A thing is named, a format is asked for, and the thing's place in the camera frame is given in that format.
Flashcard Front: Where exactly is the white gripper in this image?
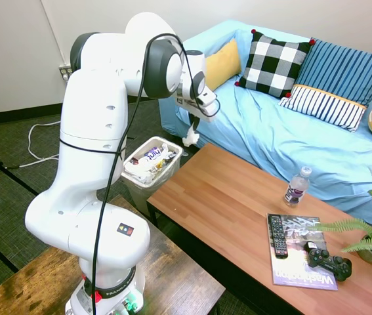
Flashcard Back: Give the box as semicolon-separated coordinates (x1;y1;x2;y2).
175;94;218;132

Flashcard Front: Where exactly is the white tissue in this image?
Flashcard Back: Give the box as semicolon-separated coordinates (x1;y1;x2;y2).
181;126;199;147

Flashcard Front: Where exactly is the crumpled white trash paper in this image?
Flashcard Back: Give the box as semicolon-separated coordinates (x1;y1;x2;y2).
125;160;155;184

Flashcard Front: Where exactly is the white trash bin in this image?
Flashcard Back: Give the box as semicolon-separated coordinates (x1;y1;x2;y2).
119;136;184;217

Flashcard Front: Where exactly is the hint label bottle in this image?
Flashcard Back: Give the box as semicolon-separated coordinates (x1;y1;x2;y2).
138;144;170;165

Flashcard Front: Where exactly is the plain yellow pillow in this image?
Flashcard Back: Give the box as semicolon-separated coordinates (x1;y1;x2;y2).
204;38;242;92

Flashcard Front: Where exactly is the reddish wooden coffee table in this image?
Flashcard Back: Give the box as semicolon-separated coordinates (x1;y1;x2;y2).
146;142;372;315

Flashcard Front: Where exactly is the sofa with light blue cover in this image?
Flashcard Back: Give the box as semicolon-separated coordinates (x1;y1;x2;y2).
157;18;372;227

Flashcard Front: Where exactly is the black white checkered pillow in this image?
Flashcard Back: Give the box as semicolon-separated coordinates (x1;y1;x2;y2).
234;28;316;98

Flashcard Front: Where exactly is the clear plastic water bottle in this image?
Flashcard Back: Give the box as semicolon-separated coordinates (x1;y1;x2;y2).
283;165;312;208

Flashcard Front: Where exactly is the white navy striped pillow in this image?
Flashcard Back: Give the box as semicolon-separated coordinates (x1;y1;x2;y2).
278;83;367;133

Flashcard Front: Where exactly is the black remote control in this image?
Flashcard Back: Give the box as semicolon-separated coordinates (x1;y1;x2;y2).
267;215;290;260

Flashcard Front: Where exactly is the rustic wooden robot table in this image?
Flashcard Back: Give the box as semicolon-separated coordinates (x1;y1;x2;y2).
0;195;226;315

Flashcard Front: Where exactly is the blue striped pillow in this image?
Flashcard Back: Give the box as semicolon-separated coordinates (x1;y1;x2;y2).
295;38;372;108

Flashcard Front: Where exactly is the Washington magazine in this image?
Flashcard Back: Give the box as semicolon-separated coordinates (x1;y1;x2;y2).
266;213;339;292

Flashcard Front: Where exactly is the black game controller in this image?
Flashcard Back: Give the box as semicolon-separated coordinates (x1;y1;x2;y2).
305;247;353;282

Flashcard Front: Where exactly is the potted green fern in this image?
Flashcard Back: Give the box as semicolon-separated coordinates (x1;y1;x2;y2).
306;167;372;263

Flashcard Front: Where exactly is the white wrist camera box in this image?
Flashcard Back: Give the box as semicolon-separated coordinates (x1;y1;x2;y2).
197;90;218;111

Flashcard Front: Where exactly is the white wall outlet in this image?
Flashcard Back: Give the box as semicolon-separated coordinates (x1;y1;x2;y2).
58;64;73;81

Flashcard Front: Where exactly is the white floor cable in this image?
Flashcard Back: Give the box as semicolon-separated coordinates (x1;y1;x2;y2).
0;120;62;181

